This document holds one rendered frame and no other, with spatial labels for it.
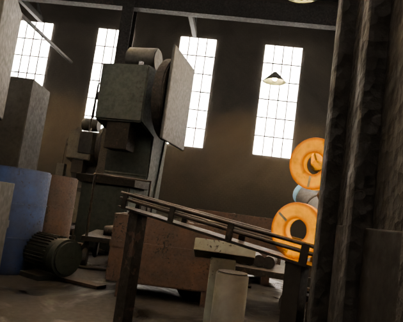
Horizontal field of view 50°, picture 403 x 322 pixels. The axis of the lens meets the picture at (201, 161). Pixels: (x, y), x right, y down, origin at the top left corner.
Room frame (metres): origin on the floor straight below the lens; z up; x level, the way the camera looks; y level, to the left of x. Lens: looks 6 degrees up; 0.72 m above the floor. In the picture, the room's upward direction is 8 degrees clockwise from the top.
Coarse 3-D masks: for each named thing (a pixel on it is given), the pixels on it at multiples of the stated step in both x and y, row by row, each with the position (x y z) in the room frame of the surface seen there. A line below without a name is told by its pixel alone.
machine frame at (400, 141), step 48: (384, 0) 0.59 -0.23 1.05; (336, 48) 0.80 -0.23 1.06; (384, 48) 0.59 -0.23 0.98; (336, 96) 0.79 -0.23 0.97; (384, 96) 0.58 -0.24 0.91; (336, 144) 0.79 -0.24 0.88; (384, 144) 0.57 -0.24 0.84; (336, 192) 0.79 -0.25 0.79; (384, 192) 0.55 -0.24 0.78; (336, 240) 0.73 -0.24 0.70; (384, 240) 0.51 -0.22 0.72; (336, 288) 0.70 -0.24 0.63; (384, 288) 0.49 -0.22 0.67
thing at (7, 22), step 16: (0, 0) 3.33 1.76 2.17; (16, 0) 3.76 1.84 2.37; (0, 16) 3.34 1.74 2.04; (16, 16) 3.89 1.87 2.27; (0, 32) 3.40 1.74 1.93; (16, 32) 4.02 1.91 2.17; (0, 48) 3.50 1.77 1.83; (0, 64) 3.61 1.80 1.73; (0, 80) 3.73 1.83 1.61; (0, 96) 3.85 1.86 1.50; (0, 112) 3.98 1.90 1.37
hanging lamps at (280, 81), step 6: (288, 0) 6.77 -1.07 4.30; (294, 0) 6.78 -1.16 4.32; (300, 0) 6.77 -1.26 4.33; (306, 0) 6.74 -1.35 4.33; (312, 0) 6.70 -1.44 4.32; (276, 72) 11.02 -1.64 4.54; (270, 78) 11.22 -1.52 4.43; (276, 78) 10.79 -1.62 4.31; (282, 78) 10.92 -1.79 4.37; (270, 84) 11.38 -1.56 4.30; (276, 84) 11.35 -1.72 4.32; (282, 84) 11.25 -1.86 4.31
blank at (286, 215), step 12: (288, 204) 1.23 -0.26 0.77; (300, 204) 1.20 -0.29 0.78; (276, 216) 1.25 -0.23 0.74; (288, 216) 1.22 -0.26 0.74; (300, 216) 1.20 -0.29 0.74; (312, 216) 1.18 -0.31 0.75; (276, 228) 1.24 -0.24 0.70; (288, 228) 1.24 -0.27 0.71; (312, 228) 1.17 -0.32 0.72; (276, 240) 1.24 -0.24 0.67; (312, 240) 1.17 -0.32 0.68; (288, 252) 1.21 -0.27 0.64
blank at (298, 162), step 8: (304, 144) 1.28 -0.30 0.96; (312, 144) 1.27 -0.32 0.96; (320, 144) 1.25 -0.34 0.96; (296, 152) 1.30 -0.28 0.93; (304, 152) 1.28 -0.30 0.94; (312, 152) 1.27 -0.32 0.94; (320, 152) 1.25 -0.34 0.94; (296, 160) 1.30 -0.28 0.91; (304, 160) 1.29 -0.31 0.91; (296, 168) 1.30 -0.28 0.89; (304, 168) 1.29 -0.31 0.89; (296, 176) 1.30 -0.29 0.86; (304, 176) 1.28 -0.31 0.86; (312, 176) 1.26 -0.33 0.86; (320, 176) 1.25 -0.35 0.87; (304, 184) 1.28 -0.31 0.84; (312, 184) 1.26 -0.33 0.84
